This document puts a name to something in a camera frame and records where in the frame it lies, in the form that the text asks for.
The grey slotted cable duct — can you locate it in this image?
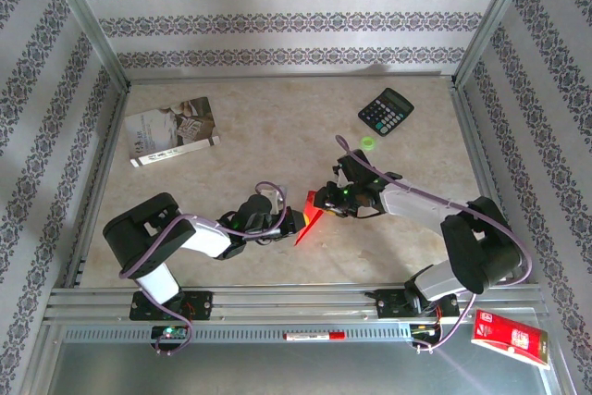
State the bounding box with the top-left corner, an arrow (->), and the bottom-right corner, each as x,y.
62,323 -> 417,344

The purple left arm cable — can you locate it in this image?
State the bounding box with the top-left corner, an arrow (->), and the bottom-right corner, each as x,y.
117,180 -> 288,357

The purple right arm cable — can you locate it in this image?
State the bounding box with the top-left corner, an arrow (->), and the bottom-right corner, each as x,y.
334,134 -> 533,353

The white paperback book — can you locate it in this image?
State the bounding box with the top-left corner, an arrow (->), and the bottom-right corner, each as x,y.
123,96 -> 222,168

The red carton box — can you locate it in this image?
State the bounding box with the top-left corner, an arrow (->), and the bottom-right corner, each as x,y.
470,309 -> 552,371

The red marker pen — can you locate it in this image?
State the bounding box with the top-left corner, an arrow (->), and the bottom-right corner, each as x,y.
282,330 -> 347,342

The aluminium back rail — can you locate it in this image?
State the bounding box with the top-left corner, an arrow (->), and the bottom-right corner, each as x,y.
127,71 -> 457,86

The grey metal shelf sheet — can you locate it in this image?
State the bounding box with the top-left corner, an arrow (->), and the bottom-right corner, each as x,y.
45,341 -> 556,395

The aluminium frame post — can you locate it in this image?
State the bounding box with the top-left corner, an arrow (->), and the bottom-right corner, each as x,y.
39,0 -> 133,91
452,0 -> 542,89

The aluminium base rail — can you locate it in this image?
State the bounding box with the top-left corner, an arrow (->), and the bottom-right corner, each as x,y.
43,282 -> 549,325

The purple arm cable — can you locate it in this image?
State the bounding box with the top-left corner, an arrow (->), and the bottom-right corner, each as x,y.
334,134 -> 533,353
117,180 -> 288,357

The aluminium side rail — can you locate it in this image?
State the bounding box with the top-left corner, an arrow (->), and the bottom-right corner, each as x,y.
449,82 -> 527,285
62,84 -> 133,289

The black desk calculator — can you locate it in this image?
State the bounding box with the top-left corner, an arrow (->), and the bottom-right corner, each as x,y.
357,87 -> 415,138

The black controller board green light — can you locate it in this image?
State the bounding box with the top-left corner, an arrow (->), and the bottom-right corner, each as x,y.
151,324 -> 190,345

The black controller board with wires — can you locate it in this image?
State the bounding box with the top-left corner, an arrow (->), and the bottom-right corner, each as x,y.
410,320 -> 445,345

